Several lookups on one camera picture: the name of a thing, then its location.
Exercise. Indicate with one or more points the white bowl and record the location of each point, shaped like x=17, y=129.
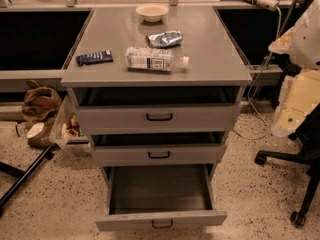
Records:
x=152, y=12

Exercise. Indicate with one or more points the grey drawer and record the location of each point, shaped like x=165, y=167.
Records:
x=159, y=197
x=159, y=148
x=118, y=110

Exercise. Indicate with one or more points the grey middle drawer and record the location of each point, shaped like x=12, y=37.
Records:
x=159, y=148

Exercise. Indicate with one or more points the black metal stand leg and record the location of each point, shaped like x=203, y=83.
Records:
x=21, y=176

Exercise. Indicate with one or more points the clear plastic water bottle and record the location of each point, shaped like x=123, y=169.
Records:
x=155, y=59

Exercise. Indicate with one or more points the crumpled silver chip bag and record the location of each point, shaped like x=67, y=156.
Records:
x=165, y=39

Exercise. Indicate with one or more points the brown paper bag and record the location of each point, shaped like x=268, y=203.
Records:
x=40, y=107

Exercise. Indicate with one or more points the clear plastic bin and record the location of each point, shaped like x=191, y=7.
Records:
x=66, y=132

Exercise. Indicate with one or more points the dark blue snack bar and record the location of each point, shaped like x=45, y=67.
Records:
x=99, y=57

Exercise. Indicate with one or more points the grey bottom drawer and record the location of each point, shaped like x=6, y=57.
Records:
x=159, y=197

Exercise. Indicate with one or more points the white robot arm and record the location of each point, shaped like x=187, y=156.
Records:
x=299, y=95

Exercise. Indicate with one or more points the black office chair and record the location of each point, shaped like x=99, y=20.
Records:
x=309, y=135

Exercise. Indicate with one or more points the grey top drawer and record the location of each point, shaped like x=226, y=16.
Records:
x=118, y=110

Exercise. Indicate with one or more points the grey drawer cabinet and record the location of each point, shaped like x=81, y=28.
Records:
x=214, y=61

